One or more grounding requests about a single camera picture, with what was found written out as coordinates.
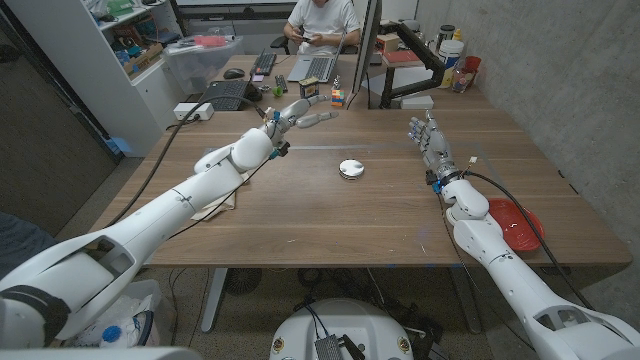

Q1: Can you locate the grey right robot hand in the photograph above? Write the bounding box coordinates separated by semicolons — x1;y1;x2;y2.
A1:
407;109;461;185

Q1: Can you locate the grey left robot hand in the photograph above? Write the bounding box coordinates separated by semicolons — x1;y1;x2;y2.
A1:
262;93;340;151

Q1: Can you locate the clear glass jar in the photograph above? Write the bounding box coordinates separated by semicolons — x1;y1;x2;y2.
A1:
451;67;476;94

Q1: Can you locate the silver round jar lid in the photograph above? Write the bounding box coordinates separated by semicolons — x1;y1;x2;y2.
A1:
338;158;366;181

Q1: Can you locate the red round tray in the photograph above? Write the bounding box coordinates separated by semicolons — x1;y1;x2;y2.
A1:
487;197;546;253

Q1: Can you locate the dark lidded jar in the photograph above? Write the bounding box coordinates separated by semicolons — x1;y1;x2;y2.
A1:
436;24;457;51

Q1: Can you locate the cream cheesecloth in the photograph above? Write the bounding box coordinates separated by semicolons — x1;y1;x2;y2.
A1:
191;172;250;222

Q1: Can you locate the small dark yellow box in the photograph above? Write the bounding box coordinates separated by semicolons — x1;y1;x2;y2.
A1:
298;76;321;100

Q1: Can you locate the flat white box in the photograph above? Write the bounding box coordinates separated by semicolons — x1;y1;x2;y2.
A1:
399;94;435;111

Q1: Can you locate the silver laptop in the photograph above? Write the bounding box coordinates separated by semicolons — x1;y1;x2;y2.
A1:
286;29;347;84

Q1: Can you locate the slim black keyboard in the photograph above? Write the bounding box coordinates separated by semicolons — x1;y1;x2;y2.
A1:
249;51;278;77

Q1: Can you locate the wide black keyboard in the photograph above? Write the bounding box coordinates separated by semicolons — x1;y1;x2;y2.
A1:
198;79;254;112

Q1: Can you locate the white plastic tub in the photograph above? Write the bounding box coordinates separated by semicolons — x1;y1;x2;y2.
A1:
438;39;466;90

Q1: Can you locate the red book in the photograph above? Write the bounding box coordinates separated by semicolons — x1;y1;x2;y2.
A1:
382;49;424;68

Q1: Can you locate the white power strip box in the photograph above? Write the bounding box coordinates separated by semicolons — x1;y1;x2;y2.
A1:
173;102;215;122

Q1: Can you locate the clear plastic storage bin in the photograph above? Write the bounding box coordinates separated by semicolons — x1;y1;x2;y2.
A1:
162;34;245;96

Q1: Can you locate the person in white t-shirt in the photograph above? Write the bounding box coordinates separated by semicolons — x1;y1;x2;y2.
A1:
283;0;362;56

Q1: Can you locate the black computer monitor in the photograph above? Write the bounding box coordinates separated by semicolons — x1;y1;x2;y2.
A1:
351;0;384;96

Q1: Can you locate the pink flat item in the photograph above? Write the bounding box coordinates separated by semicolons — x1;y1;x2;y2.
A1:
193;34;229;49

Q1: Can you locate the small tan box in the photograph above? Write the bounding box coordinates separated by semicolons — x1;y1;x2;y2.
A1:
374;33;401;55

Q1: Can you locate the grey metal table leg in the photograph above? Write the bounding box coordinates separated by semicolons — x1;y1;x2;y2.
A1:
449;267;484;335
200;268;229;334

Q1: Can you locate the brown cardboard box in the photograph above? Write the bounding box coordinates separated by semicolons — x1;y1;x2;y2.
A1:
122;42;165;76

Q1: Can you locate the black round floor fan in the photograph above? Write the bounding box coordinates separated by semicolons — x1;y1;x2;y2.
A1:
223;268;264;296

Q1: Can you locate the white robot torso base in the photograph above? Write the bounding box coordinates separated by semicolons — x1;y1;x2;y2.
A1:
269;298;415;360

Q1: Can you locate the white shelf cabinet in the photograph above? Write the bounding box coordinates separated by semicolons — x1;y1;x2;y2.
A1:
4;0;189;159

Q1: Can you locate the bin with plastic bag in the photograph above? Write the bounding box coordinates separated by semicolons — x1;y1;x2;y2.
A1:
74;278;176;349

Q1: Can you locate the person in blue jeans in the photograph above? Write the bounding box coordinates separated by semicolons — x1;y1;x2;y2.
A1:
0;209;59;281

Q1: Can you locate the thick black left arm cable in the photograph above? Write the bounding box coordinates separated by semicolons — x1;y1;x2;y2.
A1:
104;94;269;229

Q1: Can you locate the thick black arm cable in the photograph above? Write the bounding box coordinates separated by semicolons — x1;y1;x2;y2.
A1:
462;170;596;312
104;94;269;229

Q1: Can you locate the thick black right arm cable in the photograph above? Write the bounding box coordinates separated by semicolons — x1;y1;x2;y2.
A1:
462;170;596;312

